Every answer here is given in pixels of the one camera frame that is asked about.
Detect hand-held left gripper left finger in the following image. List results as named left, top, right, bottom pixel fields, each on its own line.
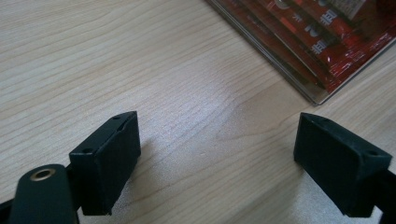
left=68, top=110, right=142, bottom=217

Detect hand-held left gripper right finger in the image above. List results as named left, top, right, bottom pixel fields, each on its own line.
left=293, top=112, right=393, bottom=218

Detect stack of red packets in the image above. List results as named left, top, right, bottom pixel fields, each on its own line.
left=214, top=0, right=396, bottom=93
left=204, top=0, right=396, bottom=106

